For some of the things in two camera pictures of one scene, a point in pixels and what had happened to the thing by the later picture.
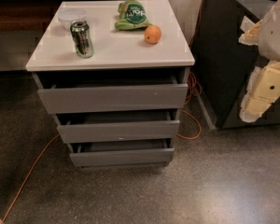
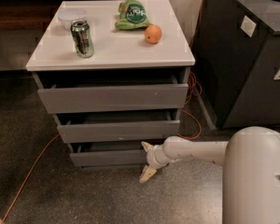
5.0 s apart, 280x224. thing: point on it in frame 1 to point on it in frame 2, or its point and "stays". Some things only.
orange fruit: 152,35 stays
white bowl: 68,16 stays
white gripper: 275,36 to 152,158
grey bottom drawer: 121,152 stays
